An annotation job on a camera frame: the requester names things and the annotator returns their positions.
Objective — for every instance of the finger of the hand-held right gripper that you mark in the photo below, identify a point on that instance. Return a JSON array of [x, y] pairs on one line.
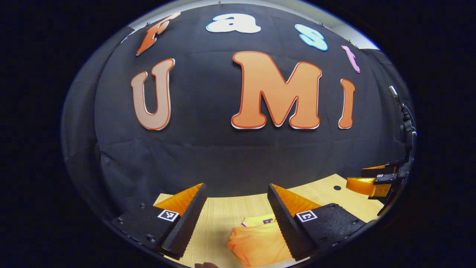
[[362, 185], [379, 171]]

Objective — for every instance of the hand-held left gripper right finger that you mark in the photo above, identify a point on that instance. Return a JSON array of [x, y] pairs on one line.
[[284, 227]]

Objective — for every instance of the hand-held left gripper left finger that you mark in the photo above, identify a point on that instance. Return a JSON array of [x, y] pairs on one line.
[[187, 227]]

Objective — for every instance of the orange polo T-shirt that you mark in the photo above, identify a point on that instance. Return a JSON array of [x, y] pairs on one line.
[[256, 243]]

